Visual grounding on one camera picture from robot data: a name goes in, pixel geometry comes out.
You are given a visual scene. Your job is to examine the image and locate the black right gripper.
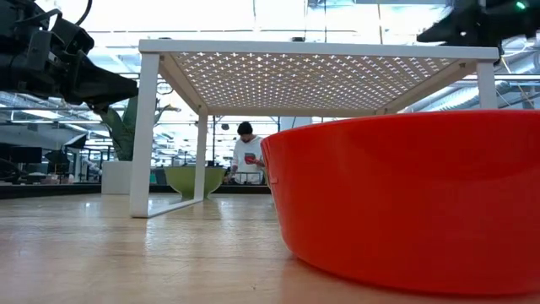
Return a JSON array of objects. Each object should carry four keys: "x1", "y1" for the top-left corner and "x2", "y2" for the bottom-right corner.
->
[{"x1": 416, "y1": 0, "x2": 540, "y2": 61}]

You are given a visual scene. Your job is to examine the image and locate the person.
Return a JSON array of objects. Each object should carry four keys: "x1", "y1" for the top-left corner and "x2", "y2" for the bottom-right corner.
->
[{"x1": 226, "y1": 121, "x2": 267, "y2": 186}]

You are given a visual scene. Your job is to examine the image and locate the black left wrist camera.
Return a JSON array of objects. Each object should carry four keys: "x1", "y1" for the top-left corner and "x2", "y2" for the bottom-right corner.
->
[{"x1": 50, "y1": 16, "x2": 95, "y2": 58}]

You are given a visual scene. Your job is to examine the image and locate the green snake plant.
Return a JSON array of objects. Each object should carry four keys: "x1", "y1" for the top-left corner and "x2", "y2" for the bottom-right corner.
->
[{"x1": 99, "y1": 95, "x2": 140, "y2": 162}]

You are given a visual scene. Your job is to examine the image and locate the red plastic bowl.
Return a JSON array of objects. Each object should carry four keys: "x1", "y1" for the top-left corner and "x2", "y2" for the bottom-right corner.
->
[{"x1": 260, "y1": 109, "x2": 540, "y2": 296}]

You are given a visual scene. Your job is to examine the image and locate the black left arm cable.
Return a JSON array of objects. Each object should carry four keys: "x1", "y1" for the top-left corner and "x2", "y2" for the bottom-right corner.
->
[{"x1": 74, "y1": 0, "x2": 94, "y2": 27}]

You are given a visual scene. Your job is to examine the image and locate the white perforated metal shelf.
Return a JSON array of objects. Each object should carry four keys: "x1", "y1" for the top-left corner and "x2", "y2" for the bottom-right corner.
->
[{"x1": 129, "y1": 39, "x2": 500, "y2": 219}]

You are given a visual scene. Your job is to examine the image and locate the black monitor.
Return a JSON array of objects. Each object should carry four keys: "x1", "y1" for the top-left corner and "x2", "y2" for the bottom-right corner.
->
[{"x1": 10, "y1": 146, "x2": 43, "y2": 165}]

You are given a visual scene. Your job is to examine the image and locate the black aluminium table frame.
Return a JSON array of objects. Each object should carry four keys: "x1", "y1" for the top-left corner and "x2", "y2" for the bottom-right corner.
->
[{"x1": 0, "y1": 183, "x2": 272, "y2": 200}]

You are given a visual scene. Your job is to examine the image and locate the white plant pot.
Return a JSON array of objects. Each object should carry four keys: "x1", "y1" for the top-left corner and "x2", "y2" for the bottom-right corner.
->
[{"x1": 100, "y1": 160, "x2": 133, "y2": 195}]

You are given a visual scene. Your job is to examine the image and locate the green bowl with fruit pattern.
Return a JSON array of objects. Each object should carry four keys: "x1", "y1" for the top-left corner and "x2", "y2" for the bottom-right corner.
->
[{"x1": 163, "y1": 166, "x2": 228, "y2": 200}]

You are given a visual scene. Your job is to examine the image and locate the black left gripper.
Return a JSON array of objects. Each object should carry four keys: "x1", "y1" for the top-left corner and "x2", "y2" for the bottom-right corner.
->
[{"x1": 0, "y1": 23, "x2": 139, "y2": 111}]

